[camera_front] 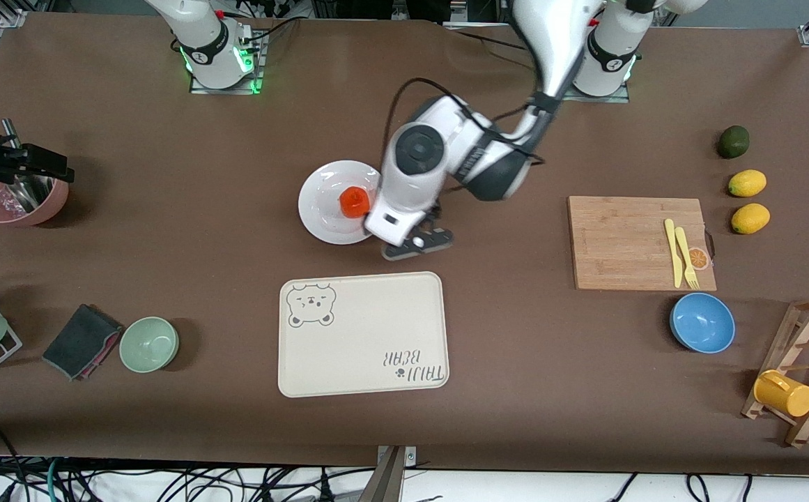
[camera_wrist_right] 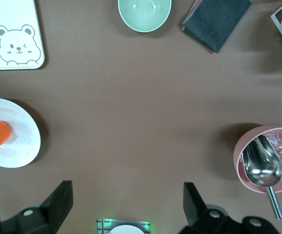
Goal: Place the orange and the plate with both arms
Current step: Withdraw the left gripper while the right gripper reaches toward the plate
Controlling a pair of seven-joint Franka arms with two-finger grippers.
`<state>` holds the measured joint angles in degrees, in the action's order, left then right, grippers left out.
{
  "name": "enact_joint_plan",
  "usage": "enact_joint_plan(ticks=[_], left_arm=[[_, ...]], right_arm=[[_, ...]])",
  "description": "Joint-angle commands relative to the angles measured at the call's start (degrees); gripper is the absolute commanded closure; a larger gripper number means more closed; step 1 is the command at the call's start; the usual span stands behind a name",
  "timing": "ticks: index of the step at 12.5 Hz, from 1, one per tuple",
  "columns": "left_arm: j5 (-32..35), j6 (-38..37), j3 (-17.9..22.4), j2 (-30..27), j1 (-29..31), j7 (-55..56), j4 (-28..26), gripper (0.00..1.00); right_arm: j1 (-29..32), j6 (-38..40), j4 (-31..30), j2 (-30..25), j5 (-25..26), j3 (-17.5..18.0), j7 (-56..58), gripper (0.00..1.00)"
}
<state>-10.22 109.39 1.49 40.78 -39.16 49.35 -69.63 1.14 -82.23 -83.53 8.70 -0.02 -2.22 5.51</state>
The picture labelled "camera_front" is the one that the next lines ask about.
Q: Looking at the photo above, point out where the orange tomato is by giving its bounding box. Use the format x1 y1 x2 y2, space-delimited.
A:
339 186 372 219

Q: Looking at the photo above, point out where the white round plate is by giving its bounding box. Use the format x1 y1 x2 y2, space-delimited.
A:
298 160 384 245

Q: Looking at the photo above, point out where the metal scoop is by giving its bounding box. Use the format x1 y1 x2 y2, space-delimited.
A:
1 119 56 211

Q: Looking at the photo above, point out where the pink bowl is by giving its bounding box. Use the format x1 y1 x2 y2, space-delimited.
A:
0 174 69 227

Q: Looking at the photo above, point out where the cream bear print tray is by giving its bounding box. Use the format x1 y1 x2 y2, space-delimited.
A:
278 271 450 398

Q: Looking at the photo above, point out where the dark grey folded cloth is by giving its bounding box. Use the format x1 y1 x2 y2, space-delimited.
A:
43 304 123 381

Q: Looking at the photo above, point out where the wooden cutting board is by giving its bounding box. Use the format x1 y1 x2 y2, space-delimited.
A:
568 196 717 291

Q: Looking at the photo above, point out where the pale green bowl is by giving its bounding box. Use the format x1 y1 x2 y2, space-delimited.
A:
119 317 180 374

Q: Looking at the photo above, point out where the yellow-green plastic knife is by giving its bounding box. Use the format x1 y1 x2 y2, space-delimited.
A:
664 218 684 289

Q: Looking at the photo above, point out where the yellow-green plastic fork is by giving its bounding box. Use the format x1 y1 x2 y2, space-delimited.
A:
675 227 700 290

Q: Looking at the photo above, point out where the blue bowl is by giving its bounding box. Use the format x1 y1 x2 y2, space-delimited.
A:
670 292 736 354

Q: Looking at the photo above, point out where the dark green lime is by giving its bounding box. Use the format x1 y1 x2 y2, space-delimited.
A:
717 125 750 159

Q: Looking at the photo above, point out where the yellow lemon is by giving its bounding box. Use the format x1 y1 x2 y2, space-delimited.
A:
731 203 771 235
728 169 767 198

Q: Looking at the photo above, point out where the yellow plastic cup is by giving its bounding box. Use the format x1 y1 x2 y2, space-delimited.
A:
753 370 809 418

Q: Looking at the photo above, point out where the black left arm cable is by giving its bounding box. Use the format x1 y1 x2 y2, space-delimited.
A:
382 77 548 165

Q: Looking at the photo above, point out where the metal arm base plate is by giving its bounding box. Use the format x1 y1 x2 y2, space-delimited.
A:
556 35 631 104
190 28 267 95

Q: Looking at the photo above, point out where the metal table edge bracket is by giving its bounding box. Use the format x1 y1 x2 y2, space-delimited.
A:
375 445 419 502

